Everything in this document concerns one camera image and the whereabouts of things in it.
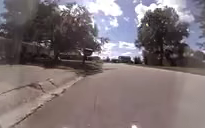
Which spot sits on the building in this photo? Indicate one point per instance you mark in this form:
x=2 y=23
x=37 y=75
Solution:
x=3 y=48
x=124 y=59

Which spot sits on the grey asphalt road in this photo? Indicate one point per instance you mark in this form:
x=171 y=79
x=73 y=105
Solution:
x=133 y=96

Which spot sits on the group of trees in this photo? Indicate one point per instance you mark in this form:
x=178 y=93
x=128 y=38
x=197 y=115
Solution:
x=63 y=30

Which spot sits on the large round tree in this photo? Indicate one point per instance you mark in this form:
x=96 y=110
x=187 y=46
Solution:
x=161 y=31

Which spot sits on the robot's own part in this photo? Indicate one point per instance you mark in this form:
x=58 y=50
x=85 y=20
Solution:
x=134 y=126

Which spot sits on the pale concrete driveway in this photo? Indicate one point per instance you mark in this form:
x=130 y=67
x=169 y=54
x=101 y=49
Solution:
x=20 y=83

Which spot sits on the fence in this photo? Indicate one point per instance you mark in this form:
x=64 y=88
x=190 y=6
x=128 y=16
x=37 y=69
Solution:
x=190 y=61

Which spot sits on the grass verge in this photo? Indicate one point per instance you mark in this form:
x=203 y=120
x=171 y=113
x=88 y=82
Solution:
x=190 y=70

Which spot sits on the dark mailbox on post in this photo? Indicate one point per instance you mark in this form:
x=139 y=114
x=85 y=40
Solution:
x=87 y=51

